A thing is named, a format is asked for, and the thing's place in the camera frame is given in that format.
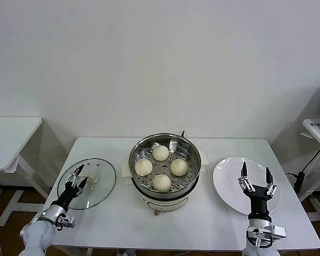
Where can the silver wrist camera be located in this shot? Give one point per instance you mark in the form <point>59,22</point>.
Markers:
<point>66,221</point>
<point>278,232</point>

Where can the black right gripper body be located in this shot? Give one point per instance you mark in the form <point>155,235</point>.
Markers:
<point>259,198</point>

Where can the round glass pot lid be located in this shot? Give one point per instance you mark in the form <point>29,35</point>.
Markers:
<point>101,186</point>

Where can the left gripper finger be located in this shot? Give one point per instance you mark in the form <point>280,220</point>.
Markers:
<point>73,178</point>
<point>82,184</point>

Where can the white round plate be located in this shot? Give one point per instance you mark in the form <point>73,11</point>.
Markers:
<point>226,176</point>

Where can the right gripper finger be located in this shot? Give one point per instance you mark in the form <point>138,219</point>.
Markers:
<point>270,186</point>
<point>244,180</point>

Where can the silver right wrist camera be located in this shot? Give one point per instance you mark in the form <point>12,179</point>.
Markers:
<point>278,232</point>

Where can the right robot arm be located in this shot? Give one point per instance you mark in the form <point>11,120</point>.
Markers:
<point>258,221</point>

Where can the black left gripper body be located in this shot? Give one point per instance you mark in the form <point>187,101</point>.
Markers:
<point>66,194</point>

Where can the perforated steel steamer basket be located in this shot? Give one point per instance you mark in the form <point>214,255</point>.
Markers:
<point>192,160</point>

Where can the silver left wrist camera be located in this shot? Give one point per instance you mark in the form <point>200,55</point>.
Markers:
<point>66,221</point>

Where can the white electric cooking pot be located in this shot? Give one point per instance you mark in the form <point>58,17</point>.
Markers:
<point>162,202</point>

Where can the white side table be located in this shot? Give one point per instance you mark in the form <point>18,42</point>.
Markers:
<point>10,138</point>

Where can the white steamed baozi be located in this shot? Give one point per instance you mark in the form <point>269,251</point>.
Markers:
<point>160,153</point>
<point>143,167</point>
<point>161,183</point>
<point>179,167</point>

